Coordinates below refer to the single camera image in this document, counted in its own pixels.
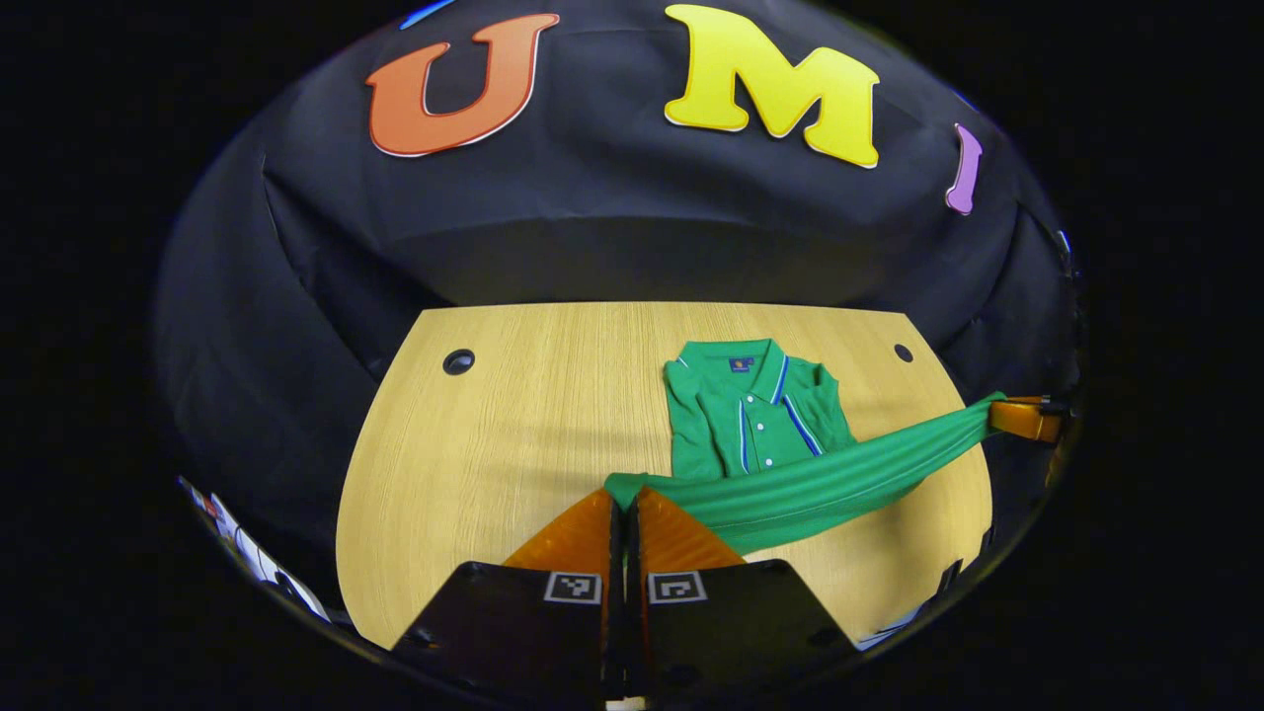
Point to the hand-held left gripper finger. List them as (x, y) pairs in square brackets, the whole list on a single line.
[(637, 612), (614, 612)]

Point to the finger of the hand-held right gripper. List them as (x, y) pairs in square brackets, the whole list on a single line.
[(1027, 420)]

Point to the green polo T-shirt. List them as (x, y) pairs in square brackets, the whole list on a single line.
[(750, 415)]

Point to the white plastic device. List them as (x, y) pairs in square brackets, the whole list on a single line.
[(252, 553)]

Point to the black backdrop cloth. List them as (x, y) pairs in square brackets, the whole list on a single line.
[(612, 227)]

